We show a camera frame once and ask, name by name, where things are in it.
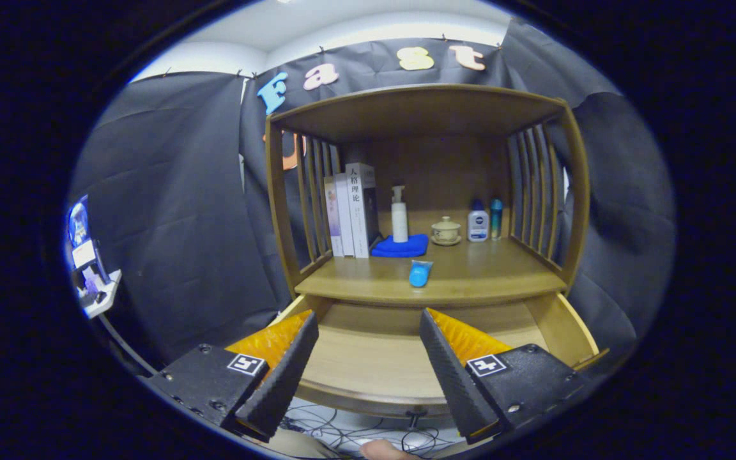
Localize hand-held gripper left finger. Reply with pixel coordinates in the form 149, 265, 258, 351
144, 310, 319, 443

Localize white tray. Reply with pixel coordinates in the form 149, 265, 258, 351
84, 268, 123, 319

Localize white pump bottle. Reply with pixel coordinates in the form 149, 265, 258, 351
391, 185, 409, 243

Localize beige ceramic lidded cup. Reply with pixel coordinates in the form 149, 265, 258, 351
431, 216, 462, 247

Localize wooden cabinet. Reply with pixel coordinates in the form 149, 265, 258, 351
264, 83, 592, 422

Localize wooden countertop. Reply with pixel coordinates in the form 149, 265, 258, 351
295, 233, 567, 307

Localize blue folded cloth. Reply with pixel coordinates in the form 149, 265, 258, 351
371, 233, 430, 258

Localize pale pink book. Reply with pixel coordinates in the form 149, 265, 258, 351
323, 176, 344, 257

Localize blue white cosmetic tube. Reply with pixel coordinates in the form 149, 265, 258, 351
408, 259, 434, 288

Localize floor cables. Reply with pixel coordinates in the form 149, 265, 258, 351
279, 402, 458, 456

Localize wooden drawer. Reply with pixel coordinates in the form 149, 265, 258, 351
272, 293, 611, 419

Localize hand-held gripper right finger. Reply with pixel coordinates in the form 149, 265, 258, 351
419, 308, 589, 445

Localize black backdrop cloth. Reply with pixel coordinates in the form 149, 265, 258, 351
68, 19, 675, 378

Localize white lotion bottle blue cap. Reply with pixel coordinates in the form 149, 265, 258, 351
468, 199, 490, 243

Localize plain white book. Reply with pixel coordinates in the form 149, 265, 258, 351
335, 172, 356, 257

